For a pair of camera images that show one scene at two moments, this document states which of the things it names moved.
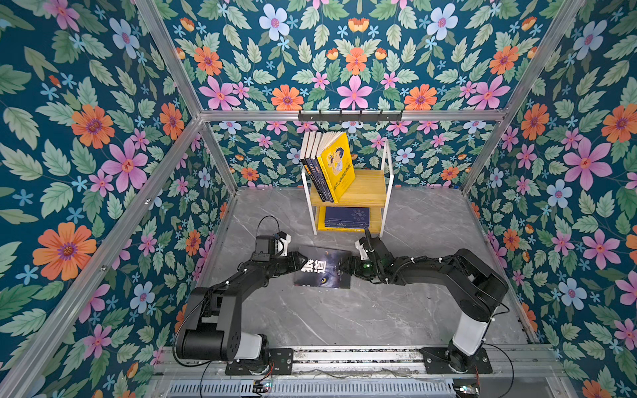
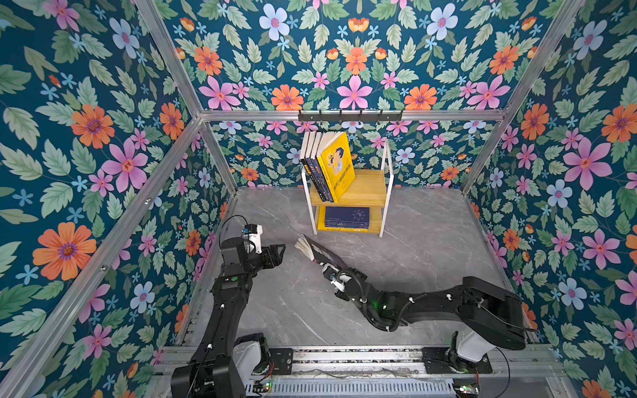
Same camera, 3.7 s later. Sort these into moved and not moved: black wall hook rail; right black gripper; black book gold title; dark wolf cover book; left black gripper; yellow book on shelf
Moved: dark wolf cover book; left black gripper; right black gripper
Not moved: black wall hook rail; black book gold title; yellow book on shelf
